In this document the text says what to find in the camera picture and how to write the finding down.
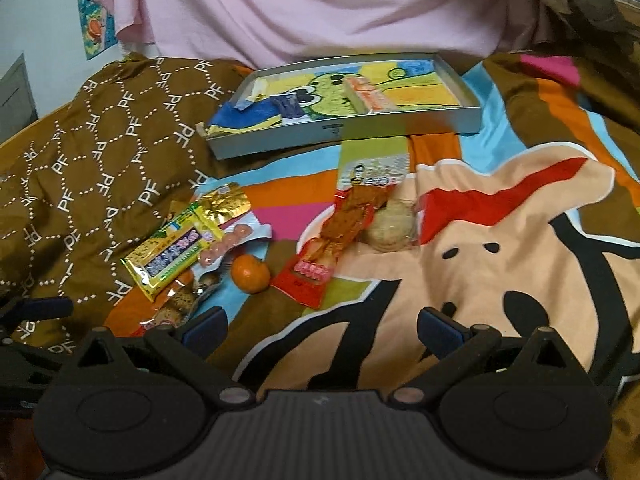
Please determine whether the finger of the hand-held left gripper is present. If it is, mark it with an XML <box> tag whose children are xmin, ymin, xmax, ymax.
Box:
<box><xmin>0</xmin><ymin>337</ymin><xmax>76</xmax><ymax>403</ymax></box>
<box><xmin>0</xmin><ymin>297</ymin><xmax>74</xmax><ymax>333</ymax></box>

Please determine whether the blue snack packet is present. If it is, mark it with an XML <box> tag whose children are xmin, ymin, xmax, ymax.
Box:
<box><xmin>207</xmin><ymin>92</ymin><xmax>302</xmax><ymax>133</ymax></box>

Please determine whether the grey cabinet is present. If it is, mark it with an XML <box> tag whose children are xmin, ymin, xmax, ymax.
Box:
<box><xmin>0</xmin><ymin>52</ymin><xmax>39</xmax><ymax>141</ymax></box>

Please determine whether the orange snack packet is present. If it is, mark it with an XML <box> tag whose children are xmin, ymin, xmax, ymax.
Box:
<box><xmin>345</xmin><ymin>76</ymin><xmax>397</xmax><ymax>114</ymax></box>

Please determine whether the brown patterned blanket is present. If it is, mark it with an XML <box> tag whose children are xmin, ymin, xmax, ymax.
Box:
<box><xmin>0</xmin><ymin>52</ymin><xmax>256</xmax><ymax>356</ymax></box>

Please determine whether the red spicy strip packet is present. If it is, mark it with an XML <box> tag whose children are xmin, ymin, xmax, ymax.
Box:
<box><xmin>270</xmin><ymin>152</ymin><xmax>406</xmax><ymax>310</ymax></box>

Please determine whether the dark camouflage cloth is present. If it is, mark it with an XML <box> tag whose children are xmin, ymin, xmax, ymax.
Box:
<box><xmin>510</xmin><ymin>0</ymin><xmax>640</xmax><ymax>126</ymax></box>

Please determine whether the colourful cartoon blanket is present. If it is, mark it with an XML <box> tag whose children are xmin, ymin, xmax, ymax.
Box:
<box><xmin>105</xmin><ymin>50</ymin><xmax>640</xmax><ymax>480</ymax></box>

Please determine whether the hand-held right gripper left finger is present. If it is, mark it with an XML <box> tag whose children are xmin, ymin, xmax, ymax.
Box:
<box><xmin>75</xmin><ymin>306</ymin><xmax>256</xmax><ymax>408</ymax></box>

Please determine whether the clear brown biscuit packet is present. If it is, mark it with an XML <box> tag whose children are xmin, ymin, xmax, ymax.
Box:
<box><xmin>132</xmin><ymin>272</ymin><xmax>223</xmax><ymax>338</ymax></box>

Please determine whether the mandarin orange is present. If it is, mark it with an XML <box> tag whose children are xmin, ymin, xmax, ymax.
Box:
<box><xmin>230</xmin><ymin>254</ymin><xmax>272</xmax><ymax>294</ymax></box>

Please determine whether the round cake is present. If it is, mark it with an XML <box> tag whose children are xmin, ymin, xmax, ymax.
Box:
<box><xmin>365</xmin><ymin>199</ymin><xmax>419</xmax><ymax>254</ymax></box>

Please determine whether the pink sausage packet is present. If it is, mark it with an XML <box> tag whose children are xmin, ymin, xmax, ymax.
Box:
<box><xmin>197</xmin><ymin>212</ymin><xmax>275</xmax><ymax>281</ymax></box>

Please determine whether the grey tray with cartoon print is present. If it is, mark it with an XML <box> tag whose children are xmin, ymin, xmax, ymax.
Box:
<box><xmin>205</xmin><ymin>50</ymin><xmax>485</xmax><ymax>161</ymax></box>

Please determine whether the pink cloth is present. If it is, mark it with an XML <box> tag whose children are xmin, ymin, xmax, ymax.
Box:
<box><xmin>90</xmin><ymin>0</ymin><xmax>546</xmax><ymax>68</ymax></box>

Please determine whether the yellow green snack packet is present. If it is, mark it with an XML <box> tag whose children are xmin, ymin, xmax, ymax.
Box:
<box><xmin>121</xmin><ymin>205</ymin><xmax>226</xmax><ymax>303</ymax></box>

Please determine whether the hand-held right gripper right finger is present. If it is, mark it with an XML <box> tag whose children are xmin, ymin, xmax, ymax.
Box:
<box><xmin>390</xmin><ymin>306</ymin><xmax>571</xmax><ymax>408</ymax></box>

